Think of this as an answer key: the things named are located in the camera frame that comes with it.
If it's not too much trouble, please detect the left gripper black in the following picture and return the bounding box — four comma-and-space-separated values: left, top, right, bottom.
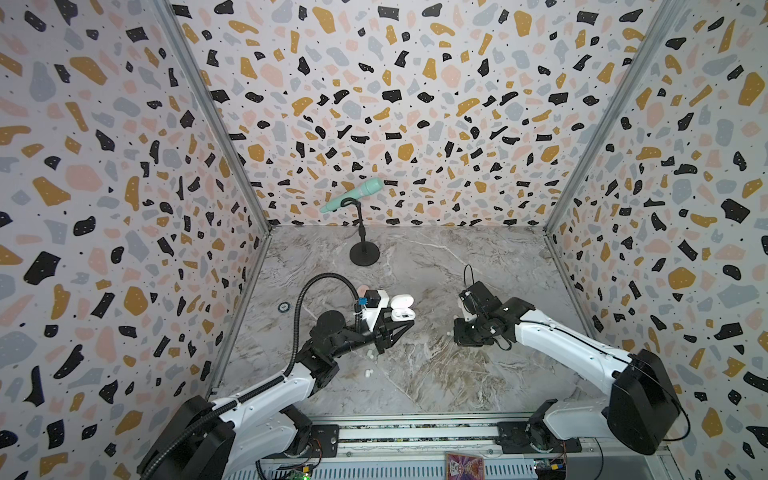
332, 308, 415, 361

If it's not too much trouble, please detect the white earbud charging case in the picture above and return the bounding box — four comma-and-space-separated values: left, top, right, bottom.
389, 294, 416, 322

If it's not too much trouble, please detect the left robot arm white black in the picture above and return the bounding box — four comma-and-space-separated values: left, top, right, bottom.
137, 308, 415, 479

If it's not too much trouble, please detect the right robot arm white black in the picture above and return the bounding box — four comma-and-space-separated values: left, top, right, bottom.
454, 282, 685, 455

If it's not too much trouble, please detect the black microphone stand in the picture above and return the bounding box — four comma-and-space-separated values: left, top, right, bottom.
340, 198, 380, 267

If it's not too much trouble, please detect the mint green microphone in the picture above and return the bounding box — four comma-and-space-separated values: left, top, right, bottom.
320, 178, 384, 213

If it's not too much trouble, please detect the colourful card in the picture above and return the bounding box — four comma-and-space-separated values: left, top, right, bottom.
445, 452, 486, 480

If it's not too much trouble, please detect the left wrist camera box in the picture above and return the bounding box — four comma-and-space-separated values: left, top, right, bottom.
354, 289, 391, 334

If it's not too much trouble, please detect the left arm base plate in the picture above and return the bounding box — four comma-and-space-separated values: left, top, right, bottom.
267, 424, 340, 460

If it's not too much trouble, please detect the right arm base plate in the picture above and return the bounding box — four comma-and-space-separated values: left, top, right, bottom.
494, 421, 582, 455

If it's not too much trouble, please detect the aluminium rail frame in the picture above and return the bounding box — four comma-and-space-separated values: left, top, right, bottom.
232, 413, 682, 479

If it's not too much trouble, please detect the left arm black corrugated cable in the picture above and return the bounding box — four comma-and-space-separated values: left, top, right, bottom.
139, 272, 361, 480

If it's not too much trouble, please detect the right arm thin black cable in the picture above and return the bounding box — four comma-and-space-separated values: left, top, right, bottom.
461, 263, 692, 480

